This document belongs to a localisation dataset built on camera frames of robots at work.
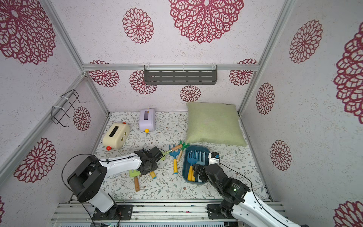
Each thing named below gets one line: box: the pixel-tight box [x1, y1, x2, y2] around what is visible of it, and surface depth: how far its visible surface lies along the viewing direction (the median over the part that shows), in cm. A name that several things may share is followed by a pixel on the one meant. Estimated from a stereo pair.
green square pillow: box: [185, 101, 248, 148], surface depth 99 cm
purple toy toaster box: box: [139, 108, 156, 134], surface depth 105 cm
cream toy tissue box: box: [102, 122, 130, 151], surface depth 97 cm
